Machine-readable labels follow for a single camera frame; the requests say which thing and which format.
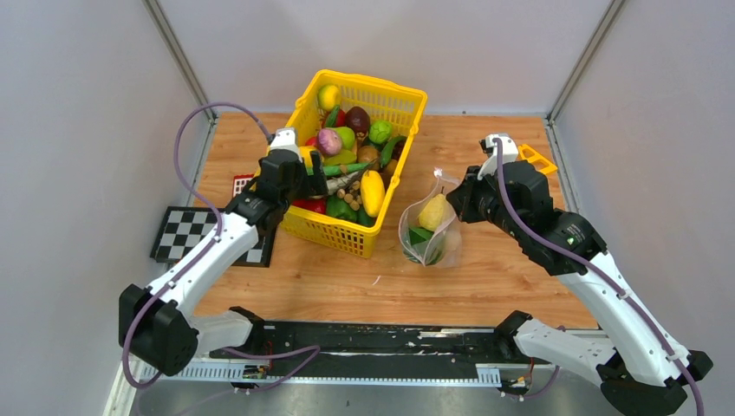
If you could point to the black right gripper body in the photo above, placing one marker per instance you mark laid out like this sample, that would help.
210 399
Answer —
478 203

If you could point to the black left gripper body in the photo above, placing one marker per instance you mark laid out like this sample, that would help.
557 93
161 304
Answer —
308 185

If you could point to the yellow lemon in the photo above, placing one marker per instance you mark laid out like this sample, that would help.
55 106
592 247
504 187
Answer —
308 154

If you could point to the beige pear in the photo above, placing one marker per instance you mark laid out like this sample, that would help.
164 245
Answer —
435 212

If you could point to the purple onion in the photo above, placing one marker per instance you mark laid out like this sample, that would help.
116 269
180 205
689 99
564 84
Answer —
328 142

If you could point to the clear zip top bag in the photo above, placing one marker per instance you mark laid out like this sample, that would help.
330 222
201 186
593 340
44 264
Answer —
450 228

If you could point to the green white bok choy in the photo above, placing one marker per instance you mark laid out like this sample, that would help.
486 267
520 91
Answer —
423 247

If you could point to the yellow plastic basket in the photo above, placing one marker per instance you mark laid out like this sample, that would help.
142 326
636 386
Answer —
385 100

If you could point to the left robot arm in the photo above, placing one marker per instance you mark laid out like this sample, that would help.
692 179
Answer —
157 324

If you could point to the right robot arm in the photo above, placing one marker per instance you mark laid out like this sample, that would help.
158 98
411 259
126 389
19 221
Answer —
642 370

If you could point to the green bell pepper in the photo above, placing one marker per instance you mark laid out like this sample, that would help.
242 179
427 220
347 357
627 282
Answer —
339 209

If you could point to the yellow green pepper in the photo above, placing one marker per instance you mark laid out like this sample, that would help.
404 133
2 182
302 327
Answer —
344 157

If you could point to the brown longan bunch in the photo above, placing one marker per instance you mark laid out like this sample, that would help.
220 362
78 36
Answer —
351 195

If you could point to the red window toy block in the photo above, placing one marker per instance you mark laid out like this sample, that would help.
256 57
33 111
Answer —
239 182

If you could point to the green pear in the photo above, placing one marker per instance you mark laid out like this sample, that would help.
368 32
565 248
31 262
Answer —
347 136

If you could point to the yellow triangle toy block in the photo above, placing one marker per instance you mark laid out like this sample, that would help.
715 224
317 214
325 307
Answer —
542 164

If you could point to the brown kiwi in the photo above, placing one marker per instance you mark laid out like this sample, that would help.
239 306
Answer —
367 154

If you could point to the dark red round fruit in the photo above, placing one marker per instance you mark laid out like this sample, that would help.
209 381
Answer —
357 119

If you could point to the dark green cucumber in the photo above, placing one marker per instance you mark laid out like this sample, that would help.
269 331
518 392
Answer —
392 149

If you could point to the yellow green lime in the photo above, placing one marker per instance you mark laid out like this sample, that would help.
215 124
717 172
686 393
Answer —
328 97

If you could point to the light green round fruit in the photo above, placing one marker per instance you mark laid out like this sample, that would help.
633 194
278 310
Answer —
380 132

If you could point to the black white checkerboard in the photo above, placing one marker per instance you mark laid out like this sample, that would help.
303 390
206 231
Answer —
182 228

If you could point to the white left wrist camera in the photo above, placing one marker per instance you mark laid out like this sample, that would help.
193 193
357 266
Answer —
284 145

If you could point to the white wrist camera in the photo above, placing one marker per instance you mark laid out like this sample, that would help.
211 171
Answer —
284 145
500 149

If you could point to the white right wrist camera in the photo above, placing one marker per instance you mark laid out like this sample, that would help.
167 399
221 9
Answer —
500 149

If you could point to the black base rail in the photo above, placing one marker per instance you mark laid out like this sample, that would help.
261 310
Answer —
377 351

